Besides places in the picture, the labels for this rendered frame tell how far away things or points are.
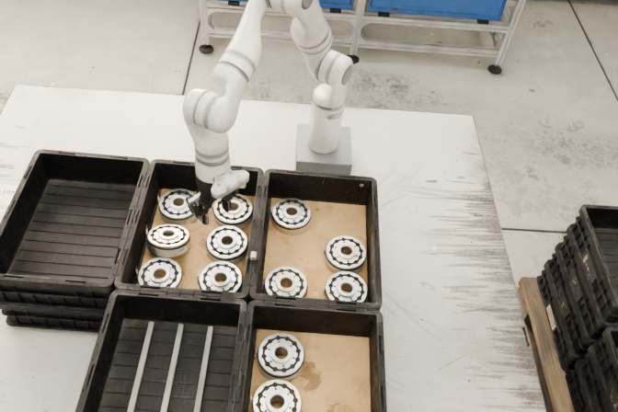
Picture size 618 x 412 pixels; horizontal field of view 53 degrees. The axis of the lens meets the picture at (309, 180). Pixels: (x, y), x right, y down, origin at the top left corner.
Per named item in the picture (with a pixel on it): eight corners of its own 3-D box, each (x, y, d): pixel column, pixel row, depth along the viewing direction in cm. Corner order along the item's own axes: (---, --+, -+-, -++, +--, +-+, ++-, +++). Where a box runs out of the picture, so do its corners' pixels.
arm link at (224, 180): (216, 201, 126) (215, 181, 122) (185, 169, 131) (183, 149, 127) (251, 180, 131) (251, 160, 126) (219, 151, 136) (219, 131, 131)
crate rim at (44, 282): (38, 154, 163) (36, 148, 161) (152, 164, 164) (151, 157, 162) (-23, 282, 136) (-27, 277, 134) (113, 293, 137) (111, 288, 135)
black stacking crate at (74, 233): (47, 179, 170) (37, 150, 162) (154, 188, 171) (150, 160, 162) (-9, 304, 143) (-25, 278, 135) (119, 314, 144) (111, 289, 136)
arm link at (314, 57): (302, 7, 149) (336, 21, 146) (325, 52, 175) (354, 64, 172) (283, 40, 148) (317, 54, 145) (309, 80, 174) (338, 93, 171)
